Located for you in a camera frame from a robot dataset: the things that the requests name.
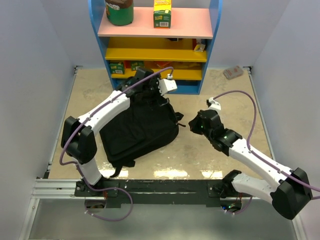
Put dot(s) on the blue shelf unit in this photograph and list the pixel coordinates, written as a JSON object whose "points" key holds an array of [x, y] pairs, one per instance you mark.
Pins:
{"points": [[140, 41]]}

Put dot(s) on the green cylindrical canister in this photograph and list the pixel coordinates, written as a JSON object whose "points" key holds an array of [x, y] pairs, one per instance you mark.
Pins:
{"points": [[120, 12]]}

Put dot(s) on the orange yellow snack packets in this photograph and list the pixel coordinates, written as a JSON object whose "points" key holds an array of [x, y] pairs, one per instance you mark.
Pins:
{"points": [[177, 64]]}

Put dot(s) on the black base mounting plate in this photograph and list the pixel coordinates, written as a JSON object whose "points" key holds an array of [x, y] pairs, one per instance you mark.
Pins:
{"points": [[158, 192]]}

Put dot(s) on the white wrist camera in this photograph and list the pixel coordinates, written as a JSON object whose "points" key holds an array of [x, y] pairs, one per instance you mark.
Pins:
{"points": [[212, 104], [167, 85]]}

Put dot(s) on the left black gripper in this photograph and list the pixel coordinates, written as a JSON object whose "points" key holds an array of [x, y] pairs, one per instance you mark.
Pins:
{"points": [[154, 100]]}

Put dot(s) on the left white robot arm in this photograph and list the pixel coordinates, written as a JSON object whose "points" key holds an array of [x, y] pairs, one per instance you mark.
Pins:
{"points": [[79, 134]]}

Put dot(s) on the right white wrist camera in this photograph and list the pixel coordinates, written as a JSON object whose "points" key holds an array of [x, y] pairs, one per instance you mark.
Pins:
{"points": [[212, 104]]}

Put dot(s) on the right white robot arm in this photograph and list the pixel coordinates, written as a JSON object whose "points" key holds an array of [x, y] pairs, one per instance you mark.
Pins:
{"points": [[285, 189]]}

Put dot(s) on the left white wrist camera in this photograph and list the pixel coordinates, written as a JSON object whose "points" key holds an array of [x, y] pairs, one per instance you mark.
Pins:
{"points": [[167, 85]]}

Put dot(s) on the grey red packet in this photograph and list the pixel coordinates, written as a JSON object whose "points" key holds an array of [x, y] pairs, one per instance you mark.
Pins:
{"points": [[233, 72]]}

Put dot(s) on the black backpack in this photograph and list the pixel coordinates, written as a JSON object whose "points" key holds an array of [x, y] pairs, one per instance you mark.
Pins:
{"points": [[138, 131]]}

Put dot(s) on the right small green box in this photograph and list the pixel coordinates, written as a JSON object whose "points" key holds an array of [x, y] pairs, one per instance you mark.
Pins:
{"points": [[135, 64]]}

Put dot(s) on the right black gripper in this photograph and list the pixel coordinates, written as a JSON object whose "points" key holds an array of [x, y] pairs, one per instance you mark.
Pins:
{"points": [[193, 124]]}

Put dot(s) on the left small green box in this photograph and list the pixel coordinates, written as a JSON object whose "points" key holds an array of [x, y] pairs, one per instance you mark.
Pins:
{"points": [[117, 67]]}

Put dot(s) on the yellow green carton box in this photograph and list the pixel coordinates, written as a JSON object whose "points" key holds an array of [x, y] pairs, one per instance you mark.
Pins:
{"points": [[162, 14]]}

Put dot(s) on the small green box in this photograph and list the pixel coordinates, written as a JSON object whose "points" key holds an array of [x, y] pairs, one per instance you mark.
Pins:
{"points": [[135, 64], [117, 67]]}

